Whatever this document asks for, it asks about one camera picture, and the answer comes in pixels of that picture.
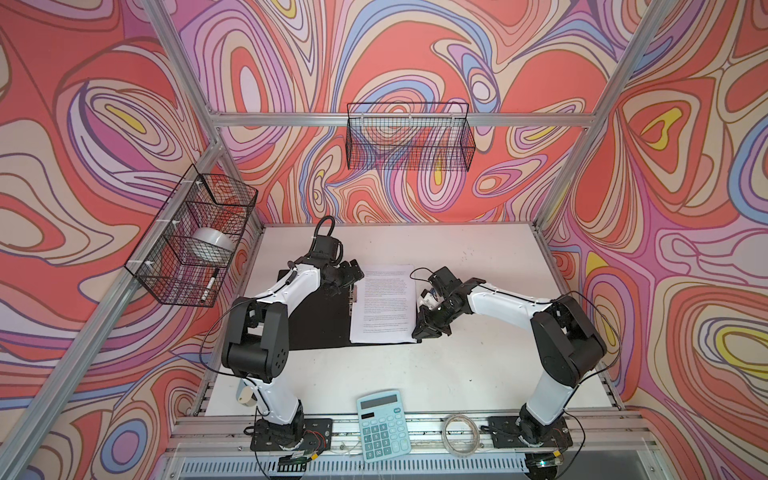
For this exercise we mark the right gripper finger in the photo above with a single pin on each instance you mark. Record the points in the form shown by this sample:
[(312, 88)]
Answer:
[(440, 327), (423, 329)]

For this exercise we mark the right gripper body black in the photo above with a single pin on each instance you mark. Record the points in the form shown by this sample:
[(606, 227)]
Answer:
[(443, 312)]

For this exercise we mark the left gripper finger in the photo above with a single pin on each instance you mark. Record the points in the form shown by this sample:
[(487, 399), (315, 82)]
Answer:
[(345, 290), (353, 271)]

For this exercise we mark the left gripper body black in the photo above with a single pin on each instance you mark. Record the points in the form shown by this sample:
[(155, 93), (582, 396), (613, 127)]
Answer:
[(341, 273)]

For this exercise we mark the white folder black inside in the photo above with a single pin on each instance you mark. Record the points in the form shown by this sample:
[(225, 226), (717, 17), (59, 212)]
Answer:
[(318, 319)]

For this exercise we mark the printed paper stack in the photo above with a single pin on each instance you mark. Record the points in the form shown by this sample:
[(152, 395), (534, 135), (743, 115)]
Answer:
[(384, 307)]

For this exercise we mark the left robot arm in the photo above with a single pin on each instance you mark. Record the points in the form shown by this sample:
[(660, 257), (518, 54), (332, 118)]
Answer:
[(256, 345)]

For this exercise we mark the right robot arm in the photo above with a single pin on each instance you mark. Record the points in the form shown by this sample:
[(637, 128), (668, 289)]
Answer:
[(568, 344)]

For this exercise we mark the metal folder clip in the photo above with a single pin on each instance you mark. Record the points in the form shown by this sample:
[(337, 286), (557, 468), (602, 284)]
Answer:
[(353, 299)]

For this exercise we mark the teal calculator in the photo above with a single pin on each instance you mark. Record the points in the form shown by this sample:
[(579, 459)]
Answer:
[(383, 427)]

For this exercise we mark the black marker pen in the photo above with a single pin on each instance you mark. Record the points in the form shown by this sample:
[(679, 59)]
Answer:
[(209, 286)]

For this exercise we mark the white tape roll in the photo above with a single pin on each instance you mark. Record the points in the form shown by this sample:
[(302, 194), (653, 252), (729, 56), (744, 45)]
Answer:
[(214, 237)]

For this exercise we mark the white stapler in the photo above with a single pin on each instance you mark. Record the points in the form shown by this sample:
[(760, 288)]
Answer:
[(248, 392)]

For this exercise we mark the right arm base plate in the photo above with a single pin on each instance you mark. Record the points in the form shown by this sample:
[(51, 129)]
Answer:
[(512, 432)]

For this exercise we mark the black wire basket back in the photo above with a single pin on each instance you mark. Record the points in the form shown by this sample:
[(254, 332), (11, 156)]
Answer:
[(429, 145)]

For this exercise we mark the black wire basket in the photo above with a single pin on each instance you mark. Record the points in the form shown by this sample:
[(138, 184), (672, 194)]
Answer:
[(172, 266), (429, 145)]

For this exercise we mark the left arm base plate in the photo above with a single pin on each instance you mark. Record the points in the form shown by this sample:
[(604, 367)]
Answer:
[(313, 436)]

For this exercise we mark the black wire basket left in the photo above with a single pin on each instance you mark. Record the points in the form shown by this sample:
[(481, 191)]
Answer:
[(172, 266)]

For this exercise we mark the aluminium frame rail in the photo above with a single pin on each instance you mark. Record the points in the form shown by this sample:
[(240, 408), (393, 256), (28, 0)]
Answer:
[(340, 119)]

